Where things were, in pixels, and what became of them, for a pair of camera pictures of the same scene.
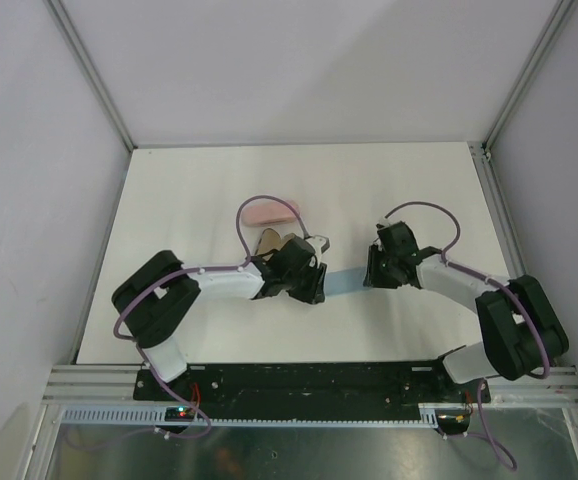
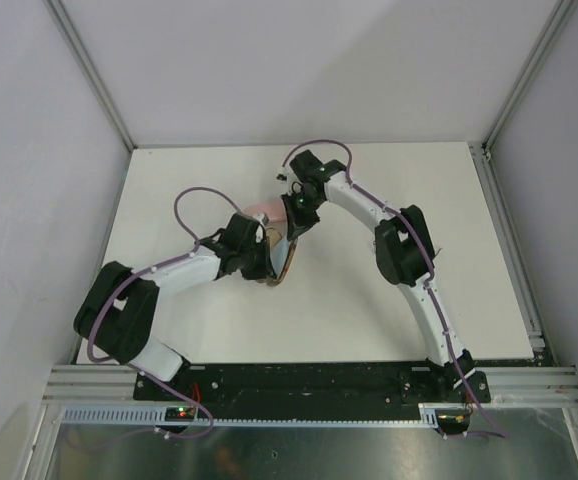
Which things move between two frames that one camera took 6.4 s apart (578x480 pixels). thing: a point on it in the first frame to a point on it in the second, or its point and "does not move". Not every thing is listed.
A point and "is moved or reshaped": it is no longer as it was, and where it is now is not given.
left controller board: (179, 414) does not move
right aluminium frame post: (530, 74) does not move
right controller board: (453, 421) does not move
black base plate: (310, 386) does not move
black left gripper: (313, 293) to (265, 270)
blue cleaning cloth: (345, 281) is moved or reshaped
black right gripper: (373, 277) to (299, 223)
